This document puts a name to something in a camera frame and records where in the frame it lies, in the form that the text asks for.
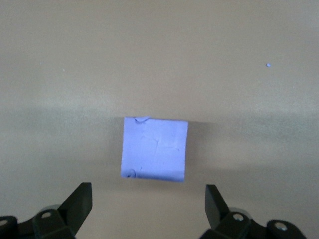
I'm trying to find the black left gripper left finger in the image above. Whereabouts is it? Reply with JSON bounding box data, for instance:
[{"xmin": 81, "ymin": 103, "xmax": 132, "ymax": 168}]
[{"xmin": 33, "ymin": 182, "xmax": 93, "ymax": 239}]

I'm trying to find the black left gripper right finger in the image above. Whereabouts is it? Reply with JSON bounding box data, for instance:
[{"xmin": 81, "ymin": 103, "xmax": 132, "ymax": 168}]
[{"xmin": 200, "ymin": 184, "xmax": 267, "ymax": 239}]

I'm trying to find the purple foam cube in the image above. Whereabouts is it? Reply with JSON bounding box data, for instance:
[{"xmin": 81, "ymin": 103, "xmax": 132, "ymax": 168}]
[{"xmin": 120, "ymin": 116, "xmax": 189, "ymax": 183}]

